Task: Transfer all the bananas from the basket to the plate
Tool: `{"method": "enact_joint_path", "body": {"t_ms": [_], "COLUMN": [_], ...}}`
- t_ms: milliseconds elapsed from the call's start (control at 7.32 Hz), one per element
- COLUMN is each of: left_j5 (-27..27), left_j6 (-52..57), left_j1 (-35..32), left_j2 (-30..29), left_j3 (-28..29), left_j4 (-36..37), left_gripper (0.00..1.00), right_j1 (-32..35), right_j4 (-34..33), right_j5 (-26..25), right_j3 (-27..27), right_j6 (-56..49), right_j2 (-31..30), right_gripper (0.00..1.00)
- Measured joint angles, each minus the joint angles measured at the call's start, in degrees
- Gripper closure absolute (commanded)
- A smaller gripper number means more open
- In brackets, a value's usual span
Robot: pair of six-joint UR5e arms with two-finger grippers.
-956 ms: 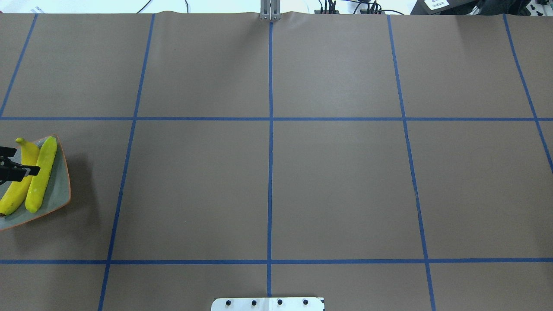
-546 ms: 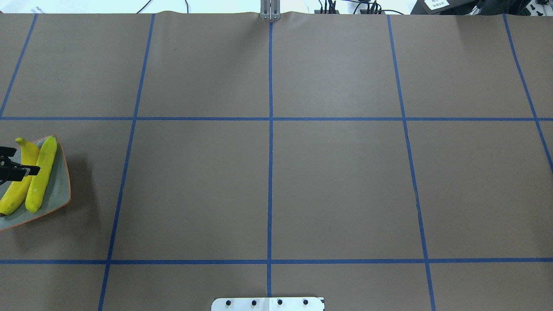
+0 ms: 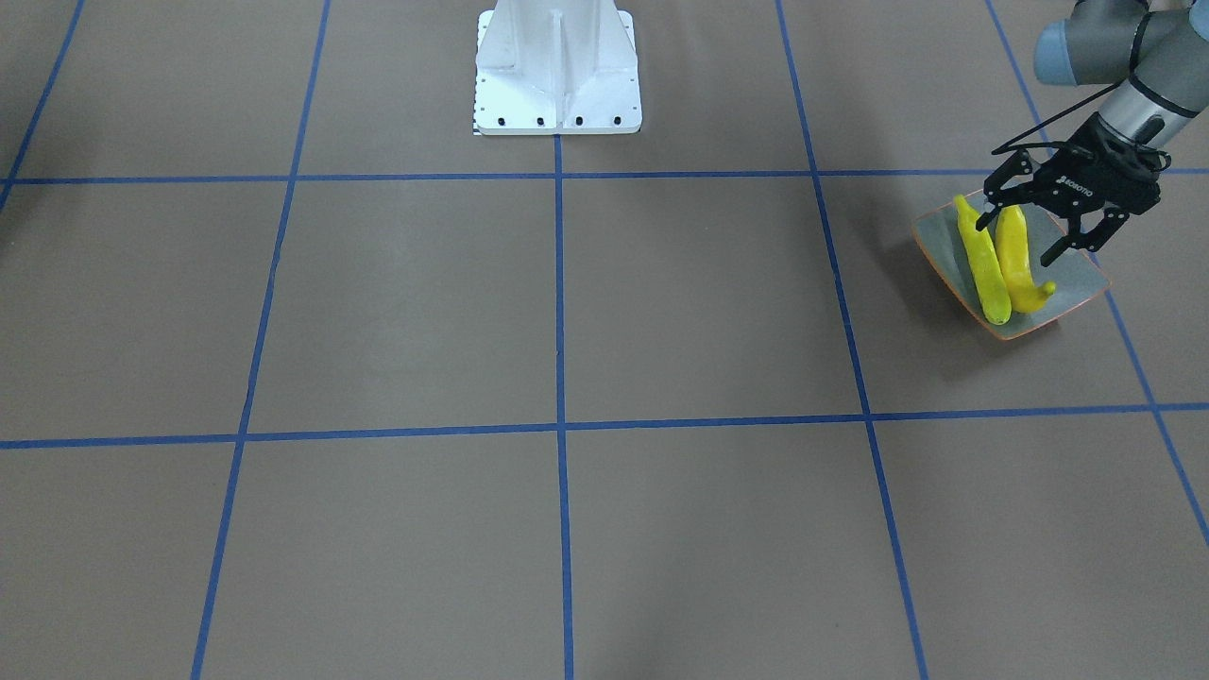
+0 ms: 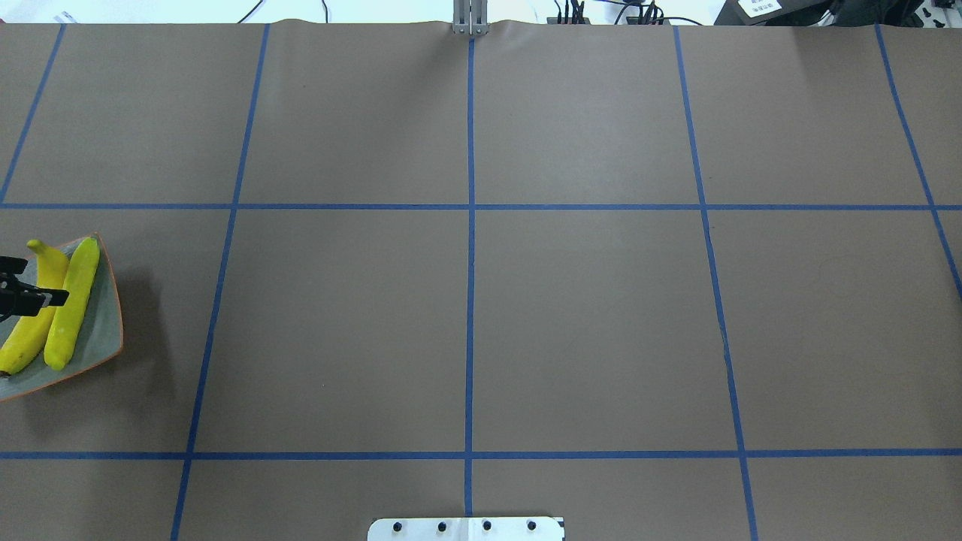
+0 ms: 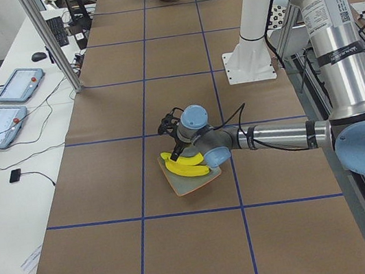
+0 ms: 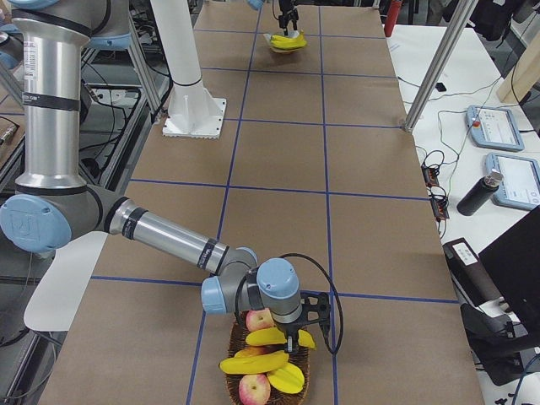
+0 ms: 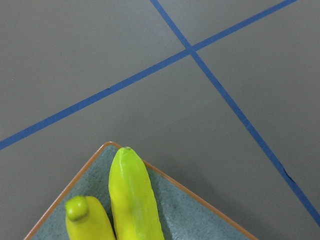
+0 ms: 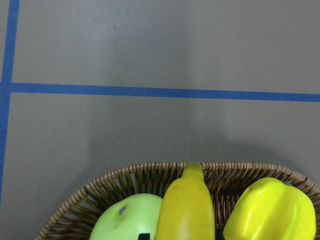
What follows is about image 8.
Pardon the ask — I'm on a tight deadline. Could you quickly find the green pear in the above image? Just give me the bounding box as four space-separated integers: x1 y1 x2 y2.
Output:
89 193 163 240

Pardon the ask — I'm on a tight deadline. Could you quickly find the wicker fruit basket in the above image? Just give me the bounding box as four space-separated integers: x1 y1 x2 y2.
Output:
37 162 320 240

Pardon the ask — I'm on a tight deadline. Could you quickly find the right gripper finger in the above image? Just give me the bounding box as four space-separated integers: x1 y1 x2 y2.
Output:
138 233 150 240

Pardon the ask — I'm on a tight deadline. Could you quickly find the yellow banana bunch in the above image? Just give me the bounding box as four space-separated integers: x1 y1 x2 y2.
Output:
223 177 317 240

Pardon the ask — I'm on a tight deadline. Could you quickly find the brown paper table cover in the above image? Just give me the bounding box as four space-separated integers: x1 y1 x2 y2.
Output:
0 0 320 240

